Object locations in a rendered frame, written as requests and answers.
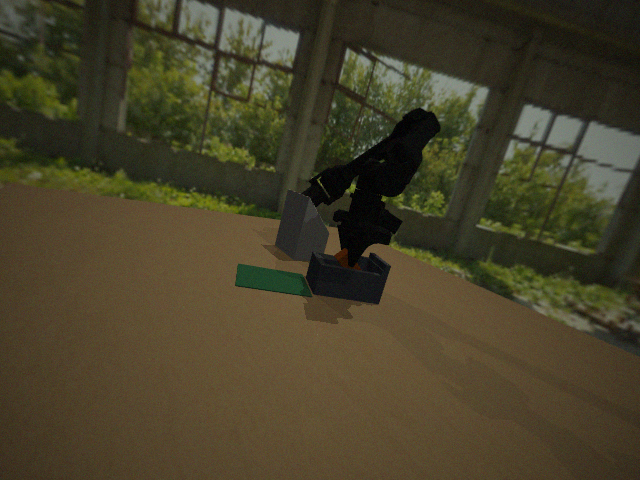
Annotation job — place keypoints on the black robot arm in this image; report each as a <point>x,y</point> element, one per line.
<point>402,154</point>

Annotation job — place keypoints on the orange l-shaped part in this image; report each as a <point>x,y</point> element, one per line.
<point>342,258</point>

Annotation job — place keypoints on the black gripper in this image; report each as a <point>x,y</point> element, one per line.
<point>358,230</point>

